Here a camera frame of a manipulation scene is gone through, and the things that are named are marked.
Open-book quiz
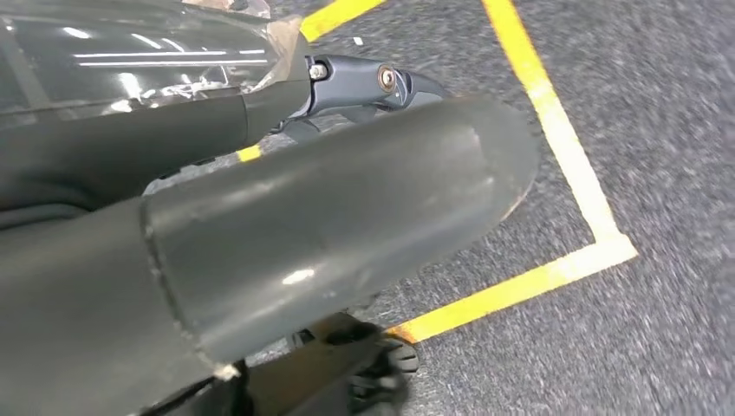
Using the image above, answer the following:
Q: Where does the yellow floor tape square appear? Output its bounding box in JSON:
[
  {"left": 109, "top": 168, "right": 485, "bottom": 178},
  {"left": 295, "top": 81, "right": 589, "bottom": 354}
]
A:
[{"left": 236, "top": 0, "right": 640, "bottom": 346}]

